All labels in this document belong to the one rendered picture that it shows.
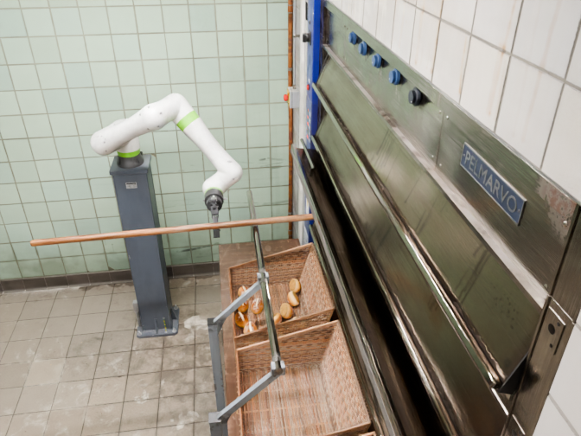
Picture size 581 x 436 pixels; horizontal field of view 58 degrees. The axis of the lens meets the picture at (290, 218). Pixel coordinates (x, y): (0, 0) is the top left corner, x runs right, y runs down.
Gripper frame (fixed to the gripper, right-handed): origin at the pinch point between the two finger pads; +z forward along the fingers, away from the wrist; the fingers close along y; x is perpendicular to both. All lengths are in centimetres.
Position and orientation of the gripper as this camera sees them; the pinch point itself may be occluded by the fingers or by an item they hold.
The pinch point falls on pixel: (215, 224)
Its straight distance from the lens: 241.1
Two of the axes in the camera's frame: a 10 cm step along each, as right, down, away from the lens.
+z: 1.6, 5.2, -8.4
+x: -9.9, 0.8, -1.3
